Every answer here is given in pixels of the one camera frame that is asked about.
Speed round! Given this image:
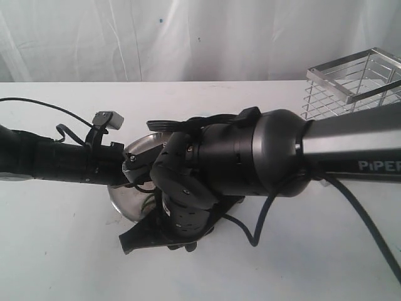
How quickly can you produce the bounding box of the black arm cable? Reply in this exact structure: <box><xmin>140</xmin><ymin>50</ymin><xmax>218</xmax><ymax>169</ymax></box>
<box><xmin>0</xmin><ymin>97</ymin><xmax>95</xmax><ymax>148</ymax></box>
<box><xmin>146</xmin><ymin>106</ymin><xmax>401</xmax><ymax>283</ymax></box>

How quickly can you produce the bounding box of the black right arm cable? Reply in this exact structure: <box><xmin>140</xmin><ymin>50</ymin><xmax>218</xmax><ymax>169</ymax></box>
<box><xmin>146</xmin><ymin>106</ymin><xmax>401</xmax><ymax>283</ymax></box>

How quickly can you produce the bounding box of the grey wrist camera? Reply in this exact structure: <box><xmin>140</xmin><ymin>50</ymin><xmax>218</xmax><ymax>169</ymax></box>
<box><xmin>122</xmin><ymin>147</ymin><xmax>157</xmax><ymax>185</ymax></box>
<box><xmin>92</xmin><ymin>111</ymin><xmax>124</xmax><ymax>130</ymax></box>

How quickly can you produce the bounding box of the green round object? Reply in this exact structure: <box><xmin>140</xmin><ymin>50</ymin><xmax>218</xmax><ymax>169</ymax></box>
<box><xmin>141</xmin><ymin>194</ymin><xmax>155</xmax><ymax>211</ymax></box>

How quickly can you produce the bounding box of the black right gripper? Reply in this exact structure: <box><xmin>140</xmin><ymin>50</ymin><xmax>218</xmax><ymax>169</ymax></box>
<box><xmin>118</xmin><ymin>197</ymin><xmax>244</xmax><ymax>255</ymax></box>

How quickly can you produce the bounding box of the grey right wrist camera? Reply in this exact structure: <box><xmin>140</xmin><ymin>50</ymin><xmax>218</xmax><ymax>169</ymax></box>
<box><xmin>122</xmin><ymin>147</ymin><xmax>157</xmax><ymax>185</ymax></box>

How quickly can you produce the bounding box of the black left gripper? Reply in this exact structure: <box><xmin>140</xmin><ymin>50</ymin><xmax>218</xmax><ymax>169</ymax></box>
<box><xmin>83</xmin><ymin>142</ymin><xmax>128</xmax><ymax>186</ymax></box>

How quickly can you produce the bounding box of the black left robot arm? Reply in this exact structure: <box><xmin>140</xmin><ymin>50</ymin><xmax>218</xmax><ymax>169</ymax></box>
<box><xmin>1</xmin><ymin>126</ymin><xmax>128</xmax><ymax>186</ymax></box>

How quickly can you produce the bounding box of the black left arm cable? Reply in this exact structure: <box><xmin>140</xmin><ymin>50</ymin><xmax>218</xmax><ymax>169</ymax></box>
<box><xmin>0</xmin><ymin>97</ymin><xmax>95</xmax><ymax>148</ymax></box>

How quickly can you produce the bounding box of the round stainless steel plate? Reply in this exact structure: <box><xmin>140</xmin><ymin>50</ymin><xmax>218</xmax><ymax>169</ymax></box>
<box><xmin>107</xmin><ymin>132</ymin><xmax>171</xmax><ymax>223</ymax></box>

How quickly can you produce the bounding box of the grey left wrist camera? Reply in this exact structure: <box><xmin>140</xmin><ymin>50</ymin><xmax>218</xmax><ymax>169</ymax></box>
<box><xmin>92</xmin><ymin>111</ymin><xmax>124</xmax><ymax>130</ymax></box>

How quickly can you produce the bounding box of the chrome wire utensil basket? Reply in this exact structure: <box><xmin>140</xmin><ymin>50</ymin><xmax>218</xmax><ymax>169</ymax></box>
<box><xmin>301</xmin><ymin>48</ymin><xmax>400</xmax><ymax>120</ymax></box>

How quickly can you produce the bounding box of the white backdrop curtain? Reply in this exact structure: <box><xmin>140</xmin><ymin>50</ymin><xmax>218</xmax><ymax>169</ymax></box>
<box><xmin>1</xmin><ymin>1</ymin><xmax>400</xmax><ymax>82</ymax></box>

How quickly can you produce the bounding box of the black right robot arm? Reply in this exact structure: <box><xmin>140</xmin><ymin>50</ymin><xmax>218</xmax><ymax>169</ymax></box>
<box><xmin>120</xmin><ymin>103</ymin><xmax>400</xmax><ymax>253</ymax></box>

